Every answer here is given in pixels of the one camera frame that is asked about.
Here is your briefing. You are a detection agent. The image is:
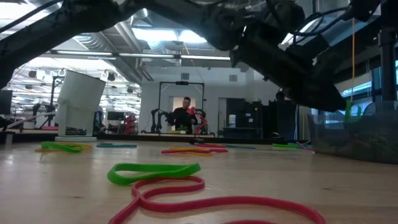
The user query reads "clear plastic bin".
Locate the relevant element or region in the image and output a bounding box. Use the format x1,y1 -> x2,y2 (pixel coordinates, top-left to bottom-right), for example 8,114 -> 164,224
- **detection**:
307,109 -> 398,165

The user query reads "black monitor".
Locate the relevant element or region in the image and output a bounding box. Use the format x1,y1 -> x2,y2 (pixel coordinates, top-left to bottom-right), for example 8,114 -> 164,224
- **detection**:
0,90 -> 13,115

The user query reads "black gantry frame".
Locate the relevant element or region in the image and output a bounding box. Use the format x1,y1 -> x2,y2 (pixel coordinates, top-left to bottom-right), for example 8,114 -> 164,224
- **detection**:
158,80 -> 206,134

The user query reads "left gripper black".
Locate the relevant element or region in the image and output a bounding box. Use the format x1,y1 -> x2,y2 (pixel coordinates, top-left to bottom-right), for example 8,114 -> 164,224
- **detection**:
229,30 -> 348,113

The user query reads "black folding screen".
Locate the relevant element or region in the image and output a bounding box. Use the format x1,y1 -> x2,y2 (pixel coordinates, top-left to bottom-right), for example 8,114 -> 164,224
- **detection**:
269,98 -> 299,139

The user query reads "black cabinet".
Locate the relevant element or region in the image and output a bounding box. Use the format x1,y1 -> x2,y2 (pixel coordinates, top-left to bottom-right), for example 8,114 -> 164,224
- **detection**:
225,98 -> 264,139

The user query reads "black post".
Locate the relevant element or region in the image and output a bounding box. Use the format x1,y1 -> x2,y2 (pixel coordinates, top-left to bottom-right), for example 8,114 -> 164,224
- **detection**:
377,26 -> 398,103

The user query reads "black table frame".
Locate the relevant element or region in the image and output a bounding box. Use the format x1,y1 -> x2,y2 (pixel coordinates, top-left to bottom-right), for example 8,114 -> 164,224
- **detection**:
12,132 -> 312,145

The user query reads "small background monitor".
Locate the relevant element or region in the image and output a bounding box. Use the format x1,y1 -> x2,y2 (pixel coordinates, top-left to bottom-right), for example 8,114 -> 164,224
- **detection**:
107,111 -> 126,122

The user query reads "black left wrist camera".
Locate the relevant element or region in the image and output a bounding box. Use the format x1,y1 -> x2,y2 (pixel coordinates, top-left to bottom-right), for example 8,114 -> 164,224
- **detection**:
294,33 -> 331,65

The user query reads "long ceiling light bar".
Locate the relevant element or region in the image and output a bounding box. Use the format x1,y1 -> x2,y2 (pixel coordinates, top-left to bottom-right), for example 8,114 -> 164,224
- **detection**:
51,49 -> 233,62

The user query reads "person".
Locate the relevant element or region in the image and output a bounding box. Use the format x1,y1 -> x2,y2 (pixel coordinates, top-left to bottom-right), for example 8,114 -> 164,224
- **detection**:
169,96 -> 199,134

